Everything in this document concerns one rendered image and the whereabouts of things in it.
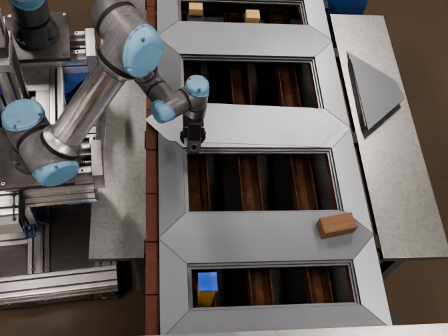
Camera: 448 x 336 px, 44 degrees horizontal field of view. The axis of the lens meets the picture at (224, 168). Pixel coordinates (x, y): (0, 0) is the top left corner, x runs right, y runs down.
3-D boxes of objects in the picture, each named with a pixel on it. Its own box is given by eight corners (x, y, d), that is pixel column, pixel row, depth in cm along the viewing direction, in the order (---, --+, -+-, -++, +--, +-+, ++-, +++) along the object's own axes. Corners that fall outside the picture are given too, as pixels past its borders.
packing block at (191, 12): (201, 7, 250) (202, 1, 246) (202, 16, 247) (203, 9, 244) (188, 7, 249) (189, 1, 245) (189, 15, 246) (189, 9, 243)
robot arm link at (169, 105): (143, 105, 179) (171, 91, 183) (162, 130, 175) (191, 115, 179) (142, 90, 172) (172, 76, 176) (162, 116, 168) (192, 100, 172)
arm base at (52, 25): (14, 52, 193) (7, 31, 184) (15, 19, 200) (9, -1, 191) (59, 50, 195) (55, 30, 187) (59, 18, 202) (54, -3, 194)
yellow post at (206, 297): (209, 293, 194) (215, 275, 178) (210, 307, 192) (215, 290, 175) (195, 294, 194) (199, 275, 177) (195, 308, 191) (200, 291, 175)
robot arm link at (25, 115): (39, 114, 170) (31, 86, 158) (61, 145, 165) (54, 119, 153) (1, 131, 165) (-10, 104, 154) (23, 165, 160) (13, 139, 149)
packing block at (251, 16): (257, 16, 251) (259, 9, 247) (259, 24, 248) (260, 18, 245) (244, 15, 250) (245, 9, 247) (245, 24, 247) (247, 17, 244)
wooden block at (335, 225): (347, 217, 197) (351, 211, 193) (353, 233, 194) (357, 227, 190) (315, 223, 194) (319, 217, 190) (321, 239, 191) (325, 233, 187)
